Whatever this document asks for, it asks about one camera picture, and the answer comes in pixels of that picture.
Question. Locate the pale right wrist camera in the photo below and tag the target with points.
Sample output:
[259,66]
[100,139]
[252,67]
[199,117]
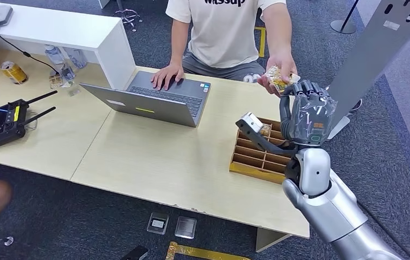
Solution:
[251,122]

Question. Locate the person's left hand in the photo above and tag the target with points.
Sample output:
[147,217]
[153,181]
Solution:
[280,64]

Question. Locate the golden drink can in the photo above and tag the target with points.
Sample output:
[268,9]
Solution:
[14,72]

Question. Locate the clear plastic card case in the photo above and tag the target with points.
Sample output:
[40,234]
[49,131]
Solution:
[158,223]
[186,227]

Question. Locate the grey laptop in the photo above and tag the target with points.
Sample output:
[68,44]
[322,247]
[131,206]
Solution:
[162,100]

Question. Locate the person's right forearm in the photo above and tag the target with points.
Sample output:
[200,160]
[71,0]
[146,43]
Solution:
[180,45]

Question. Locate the black stanchion post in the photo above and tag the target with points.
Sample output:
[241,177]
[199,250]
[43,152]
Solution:
[344,24]

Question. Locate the black flat floor object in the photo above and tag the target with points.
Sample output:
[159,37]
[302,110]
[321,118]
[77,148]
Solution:
[135,253]

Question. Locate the wooden slotted card box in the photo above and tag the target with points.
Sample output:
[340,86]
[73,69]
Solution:
[259,158]

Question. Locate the metal chair base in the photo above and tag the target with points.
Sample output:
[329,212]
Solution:
[127,16]

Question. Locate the person's left forearm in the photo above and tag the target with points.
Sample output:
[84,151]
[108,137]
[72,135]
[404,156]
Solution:
[277,30]

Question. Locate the black remote controller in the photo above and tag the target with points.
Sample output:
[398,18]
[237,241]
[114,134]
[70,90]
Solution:
[3,123]

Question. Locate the yellow patterned card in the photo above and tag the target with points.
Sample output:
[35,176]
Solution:
[265,130]
[278,80]

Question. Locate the small clear wrapped item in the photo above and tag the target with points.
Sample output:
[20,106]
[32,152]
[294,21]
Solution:
[55,81]

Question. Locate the clear water bottle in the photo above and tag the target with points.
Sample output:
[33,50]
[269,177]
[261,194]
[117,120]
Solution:
[59,62]
[77,57]

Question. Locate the grey standing panel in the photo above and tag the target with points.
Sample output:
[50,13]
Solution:
[374,57]

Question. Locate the person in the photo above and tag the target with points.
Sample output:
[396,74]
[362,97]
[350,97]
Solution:
[223,32]

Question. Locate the yellow floor tape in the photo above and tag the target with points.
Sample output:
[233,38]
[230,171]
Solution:
[198,253]
[261,41]

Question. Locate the person's right hand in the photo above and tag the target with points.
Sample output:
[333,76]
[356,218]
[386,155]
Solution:
[167,76]

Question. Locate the white desk shelf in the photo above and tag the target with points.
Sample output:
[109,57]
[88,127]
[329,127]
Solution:
[57,30]

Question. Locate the white desk leg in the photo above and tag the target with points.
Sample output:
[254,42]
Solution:
[269,240]

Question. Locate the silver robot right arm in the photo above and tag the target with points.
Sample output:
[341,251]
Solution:
[329,208]

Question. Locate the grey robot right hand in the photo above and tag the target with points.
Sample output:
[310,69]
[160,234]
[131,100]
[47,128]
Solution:
[309,114]

